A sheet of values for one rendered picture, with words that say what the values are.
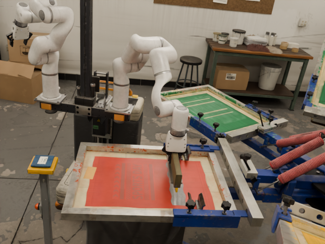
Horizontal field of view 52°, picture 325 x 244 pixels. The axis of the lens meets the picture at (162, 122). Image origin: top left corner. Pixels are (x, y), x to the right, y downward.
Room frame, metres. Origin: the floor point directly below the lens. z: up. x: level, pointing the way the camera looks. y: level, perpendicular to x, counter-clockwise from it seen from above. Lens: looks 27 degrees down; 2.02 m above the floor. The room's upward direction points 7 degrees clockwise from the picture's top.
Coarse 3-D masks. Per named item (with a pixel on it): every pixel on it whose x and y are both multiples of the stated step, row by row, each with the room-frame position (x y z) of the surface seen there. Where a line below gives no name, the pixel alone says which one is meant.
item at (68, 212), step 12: (84, 144) 1.61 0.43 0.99; (96, 144) 1.63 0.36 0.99; (108, 144) 1.64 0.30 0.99; (120, 144) 1.66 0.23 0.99; (84, 156) 1.51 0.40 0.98; (204, 156) 1.69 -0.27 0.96; (216, 168) 1.53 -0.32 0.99; (72, 180) 1.28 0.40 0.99; (216, 180) 1.45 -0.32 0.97; (72, 192) 1.19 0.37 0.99; (228, 192) 1.33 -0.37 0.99; (72, 204) 1.12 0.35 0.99; (72, 216) 1.06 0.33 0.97; (84, 216) 1.07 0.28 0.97; (96, 216) 1.07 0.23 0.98; (108, 216) 1.08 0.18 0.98; (120, 216) 1.09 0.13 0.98; (132, 216) 1.09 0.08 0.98; (144, 216) 1.10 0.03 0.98; (156, 216) 1.11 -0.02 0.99; (168, 216) 1.11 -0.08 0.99
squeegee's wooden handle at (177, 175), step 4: (172, 152) 1.40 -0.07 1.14; (176, 152) 1.40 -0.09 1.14; (172, 156) 1.37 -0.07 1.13; (176, 156) 1.37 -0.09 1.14; (172, 160) 1.36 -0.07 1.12; (176, 160) 1.33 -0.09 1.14; (172, 164) 1.34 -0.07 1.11; (176, 164) 1.30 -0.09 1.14; (172, 168) 1.33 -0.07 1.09; (176, 168) 1.27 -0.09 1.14; (180, 168) 1.27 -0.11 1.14; (172, 172) 1.31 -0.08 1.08; (176, 172) 1.24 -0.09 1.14; (180, 172) 1.24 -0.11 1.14; (176, 176) 1.22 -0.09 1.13; (180, 176) 1.22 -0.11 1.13; (176, 180) 1.22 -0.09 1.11; (180, 180) 1.23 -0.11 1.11; (176, 184) 1.22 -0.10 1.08; (180, 184) 1.23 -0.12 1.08
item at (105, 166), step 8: (96, 160) 1.52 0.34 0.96; (104, 160) 1.53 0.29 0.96; (112, 160) 1.54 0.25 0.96; (120, 160) 1.55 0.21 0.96; (128, 160) 1.56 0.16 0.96; (136, 160) 1.57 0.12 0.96; (144, 160) 1.58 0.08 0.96; (152, 160) 1.59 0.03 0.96; (160, 160) 1.59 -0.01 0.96; (96, 168) 1.44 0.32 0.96; (104, 168) 1.45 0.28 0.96; (112, 168) 1.46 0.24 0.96; (160, 168) 1.51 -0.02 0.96; (184, 168) 1.54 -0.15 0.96; (192, 168) 1.55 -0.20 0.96; (200, 168) 1.56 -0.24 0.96; (96, 176) 1.38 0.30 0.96; (104, 176) 1.39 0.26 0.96; (112, 176) 1.39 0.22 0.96; (160, 176) 1.44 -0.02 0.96; (184, 176) 1.47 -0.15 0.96; (192, 176) 1.48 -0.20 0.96; (200, 176) 1.49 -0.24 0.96
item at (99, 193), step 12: (96, 180) 1.35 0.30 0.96; (108, 180) 1.36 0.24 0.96; (96, 192) 1.26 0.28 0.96; (108, 192) 1.27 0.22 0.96; (156, 192) 1.31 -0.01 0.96; (168, 192) 1.32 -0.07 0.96; (192, 192) 1.34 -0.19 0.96; (204, 192) 1.35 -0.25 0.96; (96, 204) 1.17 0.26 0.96; (108, 204) 1.18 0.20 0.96; (120, 204) 1.19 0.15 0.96; (132, 204) 1.20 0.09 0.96; (144, 204) 1.21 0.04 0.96; (156, 204) 1.22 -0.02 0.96; (168, 204) 1.23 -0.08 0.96
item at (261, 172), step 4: (240, 168) 1.48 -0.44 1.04; (260, 172) 1.47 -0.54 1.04; (264, 172) 1.47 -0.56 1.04; (268, 172) 1.47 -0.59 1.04; (272, 172) 1.48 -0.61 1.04; (244, 176) 1.43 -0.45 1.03; (260, 176) 1.44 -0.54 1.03; (264, 176) 1.44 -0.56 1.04; (268, 176) 1.44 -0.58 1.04; (272, 176) 1.45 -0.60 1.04; (248, 180) 1.43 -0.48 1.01; (260, 180) 1.44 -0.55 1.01; (264, 180) 1.44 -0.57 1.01; (268, 180) 1.45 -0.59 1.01; (272, 180) 1.45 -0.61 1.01
